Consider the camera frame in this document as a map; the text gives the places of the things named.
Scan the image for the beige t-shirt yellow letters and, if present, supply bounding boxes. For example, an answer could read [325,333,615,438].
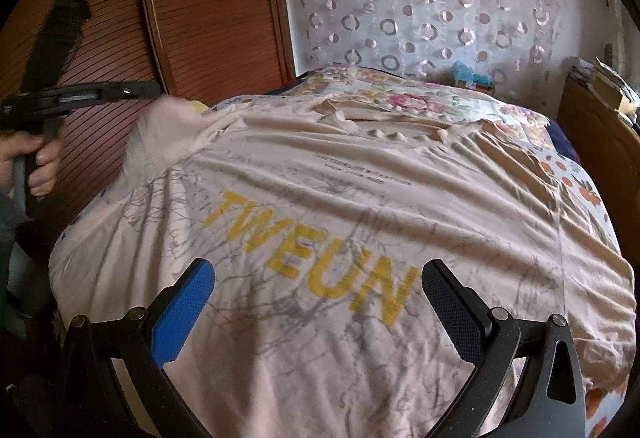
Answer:
[49,95,636,437]

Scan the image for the person's left hand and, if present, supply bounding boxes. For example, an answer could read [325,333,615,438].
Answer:
[0,132,63,197]

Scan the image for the orange fruit print bedsheet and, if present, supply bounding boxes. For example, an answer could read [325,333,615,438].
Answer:
[516,139,629,437]

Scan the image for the brown wooden wardrobe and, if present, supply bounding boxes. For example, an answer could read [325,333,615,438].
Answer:
[0,0,296,239]

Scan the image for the floral quilt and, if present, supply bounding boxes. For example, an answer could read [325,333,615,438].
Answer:
[278,63,551,145]

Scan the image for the brown wooden side cabinet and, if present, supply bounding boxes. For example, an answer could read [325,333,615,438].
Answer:
[555,74,640,235]

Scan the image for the pile of papers and books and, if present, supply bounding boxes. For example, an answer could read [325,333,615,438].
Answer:
[570,56,639,126]

